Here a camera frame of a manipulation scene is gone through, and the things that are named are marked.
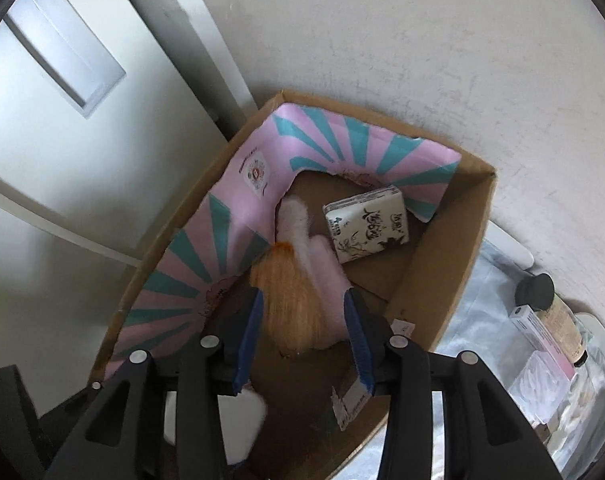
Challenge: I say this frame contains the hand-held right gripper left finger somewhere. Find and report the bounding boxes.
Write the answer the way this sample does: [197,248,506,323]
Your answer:
[42,285,268,480]

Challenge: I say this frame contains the white sliding door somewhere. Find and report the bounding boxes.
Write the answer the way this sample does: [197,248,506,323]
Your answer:
[0,0,258,271]

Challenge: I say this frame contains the cardboard box with pink lining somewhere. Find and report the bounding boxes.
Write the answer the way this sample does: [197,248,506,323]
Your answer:
[90,89,498,480]

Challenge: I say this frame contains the pink fluffy scrunchie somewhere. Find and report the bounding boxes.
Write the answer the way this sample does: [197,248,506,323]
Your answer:
[275,197,355,351]

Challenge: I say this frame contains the clear bag of cotton pads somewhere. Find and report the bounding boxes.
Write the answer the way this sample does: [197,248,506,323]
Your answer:
[507,350,573,426]

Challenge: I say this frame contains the long pink box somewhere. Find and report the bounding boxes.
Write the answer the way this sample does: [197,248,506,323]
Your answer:
[507,305,575,381]

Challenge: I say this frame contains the beige lace pad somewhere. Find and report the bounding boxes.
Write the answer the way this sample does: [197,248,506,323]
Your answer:
[557,360,605,446]

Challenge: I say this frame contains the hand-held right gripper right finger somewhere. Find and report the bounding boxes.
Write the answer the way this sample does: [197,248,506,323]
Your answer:
[342,287,563,480]

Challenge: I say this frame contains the pale blue floral cloth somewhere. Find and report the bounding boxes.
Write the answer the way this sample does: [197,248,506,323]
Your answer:
[332,240,605,480]

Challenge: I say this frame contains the brown plush bear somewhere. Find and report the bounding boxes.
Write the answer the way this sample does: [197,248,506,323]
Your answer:
[250,242,328,356]

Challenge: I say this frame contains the cream bottle with black cap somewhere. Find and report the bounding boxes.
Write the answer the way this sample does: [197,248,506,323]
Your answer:
[515,274,590,366]

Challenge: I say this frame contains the white printed tissue packet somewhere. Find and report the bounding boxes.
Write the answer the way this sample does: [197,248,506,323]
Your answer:
[322,185,410,265]

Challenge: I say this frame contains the white rounded case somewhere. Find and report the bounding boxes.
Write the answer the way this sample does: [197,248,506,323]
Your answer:
[221,385,269,463]

